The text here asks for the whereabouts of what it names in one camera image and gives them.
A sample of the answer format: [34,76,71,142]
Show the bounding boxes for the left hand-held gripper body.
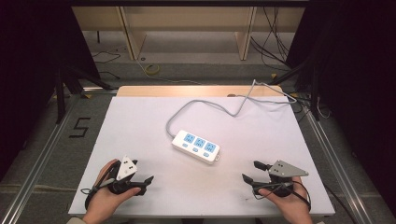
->
[106,155,148,197]

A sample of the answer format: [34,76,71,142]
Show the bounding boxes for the thin black floor cable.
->
[92,50,121,80]

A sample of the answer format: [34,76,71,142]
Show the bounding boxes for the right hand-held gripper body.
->
[251,160,310,198]

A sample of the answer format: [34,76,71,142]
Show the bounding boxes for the yellow tape roll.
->
[145,63,161,76]

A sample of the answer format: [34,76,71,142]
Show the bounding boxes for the aluminium floor rail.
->
[0,88,119,224]
[302,104,375,224]

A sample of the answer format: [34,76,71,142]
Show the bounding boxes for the person's right hand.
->
[258,175,314,224]

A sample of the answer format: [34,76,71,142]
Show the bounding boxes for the black metal stand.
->
[270,52,322,122]
[54,60,114,125]

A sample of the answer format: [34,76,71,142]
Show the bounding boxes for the white power strip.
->
[171,129,221,165]

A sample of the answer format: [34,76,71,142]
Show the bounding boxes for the grey power strip cable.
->
[165,78,298,140]

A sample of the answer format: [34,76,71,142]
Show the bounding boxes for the dark curtain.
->
[0,0,101,181]
[284,0,396,216]

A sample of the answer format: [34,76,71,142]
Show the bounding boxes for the bundle of black cables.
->
[249,7,292,68]

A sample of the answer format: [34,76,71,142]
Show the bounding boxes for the person's left hand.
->
[82,159,142,224]

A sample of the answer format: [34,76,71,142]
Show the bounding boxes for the light wooden shelf unit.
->
[71,6,306,62]

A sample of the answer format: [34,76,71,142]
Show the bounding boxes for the white table cover sheet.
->
[67,95,336,218]

